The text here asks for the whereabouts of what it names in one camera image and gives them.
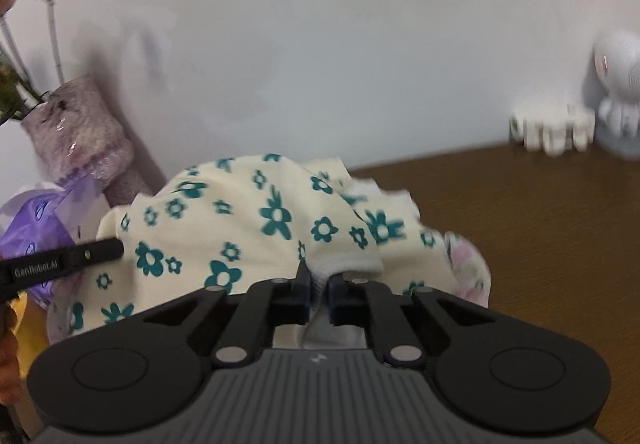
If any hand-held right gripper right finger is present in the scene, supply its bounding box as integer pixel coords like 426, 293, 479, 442
327, 274, 501, 370

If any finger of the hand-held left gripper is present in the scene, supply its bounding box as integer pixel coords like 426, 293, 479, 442
60, 238, 125, 275

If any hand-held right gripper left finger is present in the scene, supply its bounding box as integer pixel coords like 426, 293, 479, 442
142, 259, 313, 370

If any cream shirt with teal flowers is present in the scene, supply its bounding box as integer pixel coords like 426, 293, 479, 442
47, 154, 451, 352

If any person's left hand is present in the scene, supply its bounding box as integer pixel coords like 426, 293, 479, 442
0, 301, 22, 407

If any opened purple tissue pack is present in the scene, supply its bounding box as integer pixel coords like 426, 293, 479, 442
0, 174, 108, 310

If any yellow mug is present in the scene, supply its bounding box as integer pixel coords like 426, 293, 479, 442
9, 295, 53, 375

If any purple textured vase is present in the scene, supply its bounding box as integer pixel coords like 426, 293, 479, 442
20, 76, 151, 207

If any pink floral garment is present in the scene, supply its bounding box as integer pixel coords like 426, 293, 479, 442
442, 231, 492, 309

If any white astronaut figurine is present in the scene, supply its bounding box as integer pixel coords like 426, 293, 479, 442
592, 28, 640, 160

